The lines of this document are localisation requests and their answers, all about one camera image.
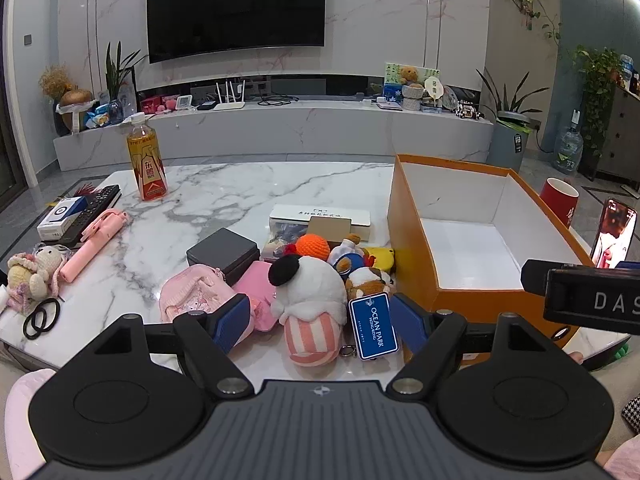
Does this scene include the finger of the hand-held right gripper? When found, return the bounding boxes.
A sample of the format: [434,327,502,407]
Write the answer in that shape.
[520,258,601,297]

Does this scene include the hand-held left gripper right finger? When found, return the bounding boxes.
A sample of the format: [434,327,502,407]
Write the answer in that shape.
[386,292,548,399]

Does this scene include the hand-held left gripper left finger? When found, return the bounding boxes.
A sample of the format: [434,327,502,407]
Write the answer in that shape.
[92,293,254,400]

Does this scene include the blue rectangular tag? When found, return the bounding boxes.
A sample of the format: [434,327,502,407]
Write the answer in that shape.
[348,292,400,361]

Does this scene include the pink zip case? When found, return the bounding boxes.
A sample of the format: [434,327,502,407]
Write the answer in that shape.
[231,260,282,332]

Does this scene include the pink mini backpack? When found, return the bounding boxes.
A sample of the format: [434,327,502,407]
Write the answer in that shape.
[158,263,236,324]

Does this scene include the brown and white hamster plush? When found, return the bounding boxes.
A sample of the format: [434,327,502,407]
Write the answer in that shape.
[344,265,396,307]

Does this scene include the yellow round toy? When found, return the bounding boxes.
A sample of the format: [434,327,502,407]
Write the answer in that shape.
[361,246,396,274]

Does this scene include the dark grey square box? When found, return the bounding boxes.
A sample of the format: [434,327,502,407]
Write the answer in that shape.
[185,227,261,286]

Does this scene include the orange cardboard storage box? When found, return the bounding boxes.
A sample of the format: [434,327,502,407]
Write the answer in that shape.
[387,153,597,362]

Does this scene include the panda plush with striped base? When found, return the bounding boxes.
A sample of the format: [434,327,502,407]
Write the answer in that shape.
[268,254,349,366]

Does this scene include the orange crochet fruit toy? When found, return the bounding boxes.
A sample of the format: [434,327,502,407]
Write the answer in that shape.
[284,233,331,264]

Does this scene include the brown cardboard box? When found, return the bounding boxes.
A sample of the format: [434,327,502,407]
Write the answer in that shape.
[305,219,352,244]

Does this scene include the smartphone with lit screen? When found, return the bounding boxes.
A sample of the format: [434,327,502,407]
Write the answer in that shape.
[589,197,639,270]

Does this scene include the red cup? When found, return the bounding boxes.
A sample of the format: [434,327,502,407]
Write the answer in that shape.
[538,177,580,231]

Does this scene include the dark patterned pouch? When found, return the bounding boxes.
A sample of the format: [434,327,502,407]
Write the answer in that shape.
[260,223,307,263]

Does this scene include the houndstooth cloth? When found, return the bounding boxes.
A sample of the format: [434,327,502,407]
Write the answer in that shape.
[619,393,640,434]

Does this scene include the large water jug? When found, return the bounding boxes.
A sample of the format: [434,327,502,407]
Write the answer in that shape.
[551,108,585,175]

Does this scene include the grey pedal trash can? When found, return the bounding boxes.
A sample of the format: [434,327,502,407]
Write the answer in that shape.
[487,109,536,172]

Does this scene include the long white box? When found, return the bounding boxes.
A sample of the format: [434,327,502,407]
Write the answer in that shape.
[268,203,372,242]

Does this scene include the pink selfie stick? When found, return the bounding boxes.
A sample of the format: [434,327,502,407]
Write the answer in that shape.
[58,208,132,284]

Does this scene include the grey drawer cabinet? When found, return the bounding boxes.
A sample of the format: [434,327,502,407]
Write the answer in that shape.
[597,82,640,191]

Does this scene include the black remote control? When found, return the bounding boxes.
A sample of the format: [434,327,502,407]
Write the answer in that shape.
[58,184,123,249]

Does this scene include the orange drink bottle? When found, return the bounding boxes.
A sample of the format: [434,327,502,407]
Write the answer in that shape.
[125,113,169,202]

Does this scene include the black and white checkered toy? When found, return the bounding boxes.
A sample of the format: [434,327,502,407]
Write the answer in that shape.
[454,100,486,121]

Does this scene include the long-leaf potted plant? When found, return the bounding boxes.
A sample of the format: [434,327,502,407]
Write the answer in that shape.
[474,67,551,121]

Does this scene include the white and blue small box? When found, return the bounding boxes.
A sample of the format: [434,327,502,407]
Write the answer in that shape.
[37,197,87,241]

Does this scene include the white marble television console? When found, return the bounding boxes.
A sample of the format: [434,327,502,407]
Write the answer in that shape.
[52,99,496,174]

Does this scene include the cream crochet doll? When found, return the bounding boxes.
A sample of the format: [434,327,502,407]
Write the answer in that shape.
[5,244,69,314]

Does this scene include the green ivy plant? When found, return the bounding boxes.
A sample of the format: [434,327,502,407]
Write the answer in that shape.
[572,44,624,156]

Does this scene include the white router with antennas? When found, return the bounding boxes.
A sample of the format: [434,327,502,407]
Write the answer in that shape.
[213,78,247,111]

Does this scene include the round white paddle fan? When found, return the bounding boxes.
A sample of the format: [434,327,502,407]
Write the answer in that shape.
[423,75,446,109]

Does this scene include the pink toys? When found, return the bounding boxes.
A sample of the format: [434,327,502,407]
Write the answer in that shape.
[140,95,176,115]

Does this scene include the pink cloth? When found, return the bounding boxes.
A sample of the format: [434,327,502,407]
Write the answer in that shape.
[0,368,56,480]

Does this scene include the green picture card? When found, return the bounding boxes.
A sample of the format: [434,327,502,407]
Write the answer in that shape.
[383,62,441,92]

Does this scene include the brown round vase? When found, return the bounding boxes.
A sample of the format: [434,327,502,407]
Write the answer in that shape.
[58,88,95,111]

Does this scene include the tall green leaf plant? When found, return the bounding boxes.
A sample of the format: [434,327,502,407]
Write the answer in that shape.
[103,40,149,104]

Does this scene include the hanging vine plant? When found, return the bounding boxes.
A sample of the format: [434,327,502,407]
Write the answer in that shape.
[502,0,562,46]

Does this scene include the dried flower bunch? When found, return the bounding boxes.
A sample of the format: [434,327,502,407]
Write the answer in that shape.
[39,63,76,101]

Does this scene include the wall-mounted black television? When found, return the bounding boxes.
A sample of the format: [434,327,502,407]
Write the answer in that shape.
[146,0,329,65]

